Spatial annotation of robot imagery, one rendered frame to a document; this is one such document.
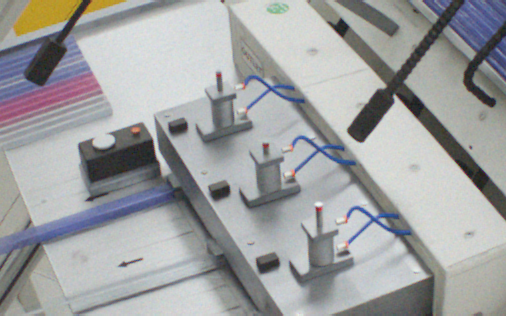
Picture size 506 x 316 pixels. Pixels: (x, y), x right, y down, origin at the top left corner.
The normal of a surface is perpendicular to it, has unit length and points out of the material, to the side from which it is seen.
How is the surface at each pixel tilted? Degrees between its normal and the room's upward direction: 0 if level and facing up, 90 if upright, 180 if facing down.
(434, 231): 45
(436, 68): 90
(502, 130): 90
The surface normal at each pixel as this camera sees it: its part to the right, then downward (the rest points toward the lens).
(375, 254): -0.07, -0.78
